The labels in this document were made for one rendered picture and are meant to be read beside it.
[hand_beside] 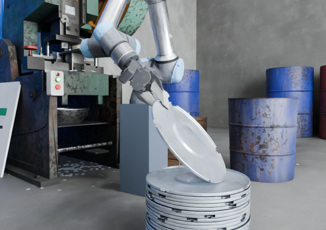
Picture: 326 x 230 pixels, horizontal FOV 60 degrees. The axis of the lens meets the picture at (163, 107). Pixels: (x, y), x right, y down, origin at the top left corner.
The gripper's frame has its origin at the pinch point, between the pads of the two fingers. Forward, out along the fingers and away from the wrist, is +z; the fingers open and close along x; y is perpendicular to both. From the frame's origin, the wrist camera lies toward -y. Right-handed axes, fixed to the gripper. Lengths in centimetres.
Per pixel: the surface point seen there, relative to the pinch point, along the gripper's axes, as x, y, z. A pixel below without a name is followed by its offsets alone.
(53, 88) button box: 55, 39, -61
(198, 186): 4.4, -6.8, 23.6
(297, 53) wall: -80, 372, -19
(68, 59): 52, 65, -85
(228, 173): 0.8, 8.9, 26.9
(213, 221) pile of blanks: 4.6, -12.2, 31.7
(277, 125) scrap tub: -13, 93, 29
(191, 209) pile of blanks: 6.3, -14.1, 26.4
